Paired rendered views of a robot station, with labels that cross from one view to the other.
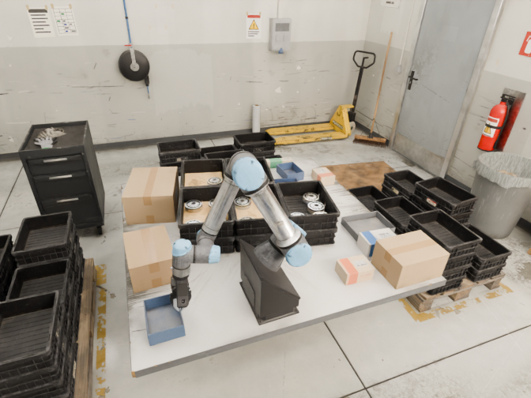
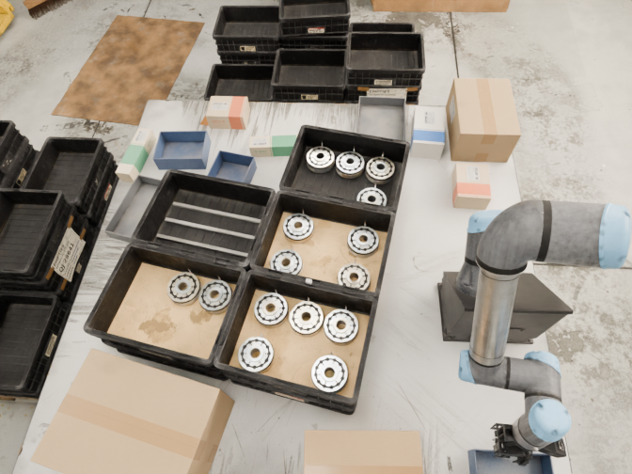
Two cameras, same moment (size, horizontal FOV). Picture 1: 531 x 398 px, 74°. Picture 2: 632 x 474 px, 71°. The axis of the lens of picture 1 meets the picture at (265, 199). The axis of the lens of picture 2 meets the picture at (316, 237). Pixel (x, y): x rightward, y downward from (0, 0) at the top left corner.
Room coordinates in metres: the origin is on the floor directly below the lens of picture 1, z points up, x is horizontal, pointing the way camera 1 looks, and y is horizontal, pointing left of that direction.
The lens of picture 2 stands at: (1.46, 0.64, 2.12)
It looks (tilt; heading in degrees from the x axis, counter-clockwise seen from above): 60 degrees down; 300
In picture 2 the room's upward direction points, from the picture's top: 5 degrees counter-clockwise
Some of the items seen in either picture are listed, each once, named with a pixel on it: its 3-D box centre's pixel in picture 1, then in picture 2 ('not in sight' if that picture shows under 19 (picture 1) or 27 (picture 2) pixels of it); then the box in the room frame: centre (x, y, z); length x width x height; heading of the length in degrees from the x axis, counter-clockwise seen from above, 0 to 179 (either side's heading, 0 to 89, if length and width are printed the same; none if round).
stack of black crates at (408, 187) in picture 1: (405, 196); (253, 45); (2.95, -1.34, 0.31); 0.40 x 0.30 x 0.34; 22
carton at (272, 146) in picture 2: not in sight; (279, 146); (2.19, -0.37, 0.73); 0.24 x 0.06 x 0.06; 26
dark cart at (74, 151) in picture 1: (69, 182); not in sight; (2.75, 1.75, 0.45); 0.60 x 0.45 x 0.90; 22
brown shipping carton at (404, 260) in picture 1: (408, 258); (480, 119); (1.48, -0.78, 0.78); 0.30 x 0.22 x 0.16; 112
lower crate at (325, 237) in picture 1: (303, 219); not in sight; (1.83, -0.25, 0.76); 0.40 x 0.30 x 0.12; 11
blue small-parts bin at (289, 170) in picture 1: (289, 171); (182, 150); (2.54, -0.19, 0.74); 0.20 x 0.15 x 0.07; 25
